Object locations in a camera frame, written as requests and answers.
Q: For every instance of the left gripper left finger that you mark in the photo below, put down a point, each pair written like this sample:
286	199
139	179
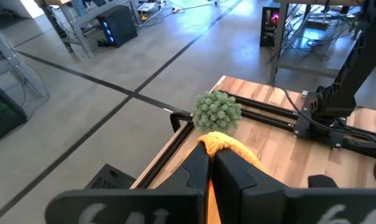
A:
128	205

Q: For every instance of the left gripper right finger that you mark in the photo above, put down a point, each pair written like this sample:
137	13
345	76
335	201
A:
268	205

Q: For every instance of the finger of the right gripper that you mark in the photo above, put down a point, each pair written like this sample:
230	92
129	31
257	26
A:
322	182

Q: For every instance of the orange microfiber towel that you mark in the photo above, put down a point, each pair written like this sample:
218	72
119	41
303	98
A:
225	141

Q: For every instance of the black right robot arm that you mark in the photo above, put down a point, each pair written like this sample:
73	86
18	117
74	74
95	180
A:
355	71

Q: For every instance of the black perforated case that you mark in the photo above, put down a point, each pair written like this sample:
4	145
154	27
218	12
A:
110	180

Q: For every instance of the green plant in white pot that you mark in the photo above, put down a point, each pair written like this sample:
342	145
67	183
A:
217	112

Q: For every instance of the grey metal workbench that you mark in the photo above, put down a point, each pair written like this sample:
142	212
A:
7	53
276	46
82	20

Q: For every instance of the black case green glow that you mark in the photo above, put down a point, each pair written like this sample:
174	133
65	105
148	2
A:
4	118

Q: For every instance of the black computer tower pink light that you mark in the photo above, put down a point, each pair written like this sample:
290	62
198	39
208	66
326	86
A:
268	28

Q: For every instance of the black computer tower blue lights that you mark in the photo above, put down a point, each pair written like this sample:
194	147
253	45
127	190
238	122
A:
117	26

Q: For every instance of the black table edge rail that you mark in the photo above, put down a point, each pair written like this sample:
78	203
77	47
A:
163	155

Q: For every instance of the black aluminium rail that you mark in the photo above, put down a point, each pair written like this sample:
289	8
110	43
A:
262	104
268	120

